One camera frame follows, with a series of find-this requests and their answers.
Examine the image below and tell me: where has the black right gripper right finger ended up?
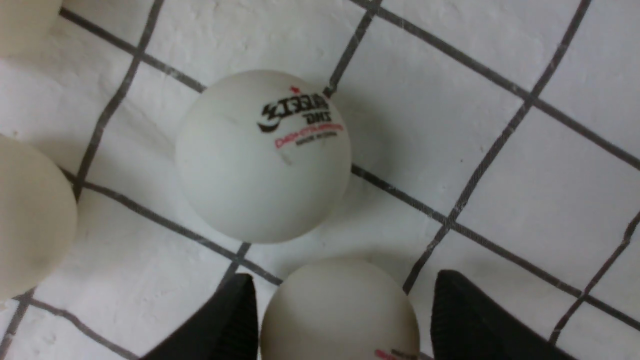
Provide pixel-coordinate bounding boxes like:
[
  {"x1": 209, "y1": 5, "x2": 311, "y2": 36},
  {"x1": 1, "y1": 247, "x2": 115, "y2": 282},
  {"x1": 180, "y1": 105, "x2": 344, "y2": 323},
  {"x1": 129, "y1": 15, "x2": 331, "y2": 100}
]
[{"x1": 430, "y1": 269, "x2": 573, "y2": 360}]

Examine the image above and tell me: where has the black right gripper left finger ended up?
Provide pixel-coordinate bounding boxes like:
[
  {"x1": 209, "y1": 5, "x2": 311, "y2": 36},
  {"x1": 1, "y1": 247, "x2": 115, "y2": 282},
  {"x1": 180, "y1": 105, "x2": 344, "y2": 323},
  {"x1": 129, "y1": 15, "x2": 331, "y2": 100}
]
[{"x1": 142, "y1": 273, "x2": 259, "y2": 360}]

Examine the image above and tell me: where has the white ball with logo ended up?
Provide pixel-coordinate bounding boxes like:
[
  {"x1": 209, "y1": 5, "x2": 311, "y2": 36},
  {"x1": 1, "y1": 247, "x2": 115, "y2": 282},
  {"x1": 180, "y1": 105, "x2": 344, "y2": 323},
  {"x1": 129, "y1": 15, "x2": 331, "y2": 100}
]
[{"x1": 0, "y1": 136, "x2": 78, "y2": 301}]

